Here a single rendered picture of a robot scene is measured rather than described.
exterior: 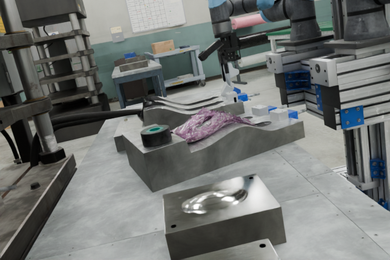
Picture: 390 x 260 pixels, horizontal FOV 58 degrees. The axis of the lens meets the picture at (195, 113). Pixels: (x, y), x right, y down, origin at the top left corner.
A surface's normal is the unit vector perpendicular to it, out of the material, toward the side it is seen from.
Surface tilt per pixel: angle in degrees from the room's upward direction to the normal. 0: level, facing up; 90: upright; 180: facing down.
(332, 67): 90
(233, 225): 90
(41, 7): 90
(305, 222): 0
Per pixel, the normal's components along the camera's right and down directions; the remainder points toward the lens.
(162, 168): 0.40, 0.14
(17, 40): 0.85, -0.04
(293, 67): 0.14, 0.21
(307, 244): -0.18, -0.96
